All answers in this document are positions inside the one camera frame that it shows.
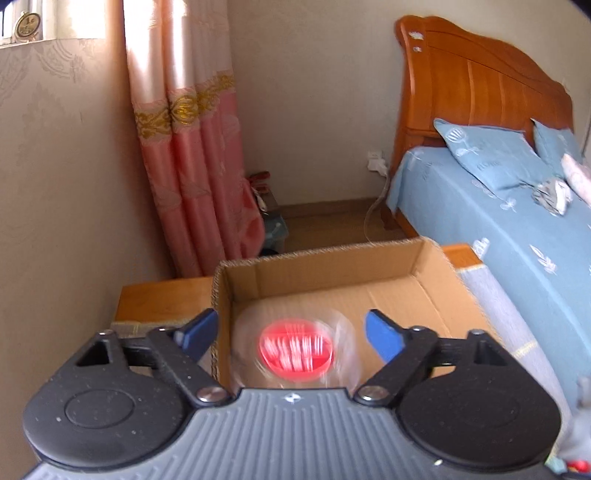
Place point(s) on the small round clock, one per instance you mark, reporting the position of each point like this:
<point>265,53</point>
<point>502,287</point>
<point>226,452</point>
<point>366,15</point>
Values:
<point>27,26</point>

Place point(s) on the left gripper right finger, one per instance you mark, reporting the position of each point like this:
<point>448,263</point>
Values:
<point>406,353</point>

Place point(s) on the wooden bed headboard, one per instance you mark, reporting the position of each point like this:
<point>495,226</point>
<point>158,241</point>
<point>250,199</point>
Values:
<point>469,79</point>

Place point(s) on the blue floral bed sheet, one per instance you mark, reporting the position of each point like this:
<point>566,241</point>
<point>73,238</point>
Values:
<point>542,261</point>

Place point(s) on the dark storage bin with items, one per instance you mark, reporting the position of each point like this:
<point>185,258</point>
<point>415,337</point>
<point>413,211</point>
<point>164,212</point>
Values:
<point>275,228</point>

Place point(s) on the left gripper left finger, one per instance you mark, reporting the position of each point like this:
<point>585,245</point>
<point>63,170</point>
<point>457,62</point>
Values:
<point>177,352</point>

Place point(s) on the pink white plush item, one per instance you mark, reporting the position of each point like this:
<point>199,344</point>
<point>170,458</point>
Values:
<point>578,177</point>

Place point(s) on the blue pillow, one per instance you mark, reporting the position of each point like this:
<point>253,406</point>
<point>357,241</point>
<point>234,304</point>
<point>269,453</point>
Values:
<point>552,144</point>
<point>501,159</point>

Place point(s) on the brown cardboard box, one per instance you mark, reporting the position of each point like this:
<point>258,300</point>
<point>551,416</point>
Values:
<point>412,281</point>

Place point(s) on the clear case with red label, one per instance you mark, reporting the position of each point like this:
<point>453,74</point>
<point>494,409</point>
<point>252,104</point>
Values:
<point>293,348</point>

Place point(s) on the checkered green grey blanket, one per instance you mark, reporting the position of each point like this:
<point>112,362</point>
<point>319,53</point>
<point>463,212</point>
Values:
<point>512,332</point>

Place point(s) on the crumpled grey white cloth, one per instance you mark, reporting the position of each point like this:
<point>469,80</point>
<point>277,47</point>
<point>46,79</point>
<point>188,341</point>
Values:
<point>554,195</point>

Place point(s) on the white wall socket plug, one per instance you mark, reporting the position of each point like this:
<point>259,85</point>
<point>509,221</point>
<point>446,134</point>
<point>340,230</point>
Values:
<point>377,163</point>

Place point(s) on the pink gold curtain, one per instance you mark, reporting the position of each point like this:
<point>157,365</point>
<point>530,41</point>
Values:
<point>184,102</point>

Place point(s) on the grey toy figure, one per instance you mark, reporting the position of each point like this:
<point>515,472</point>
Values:
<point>576,447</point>

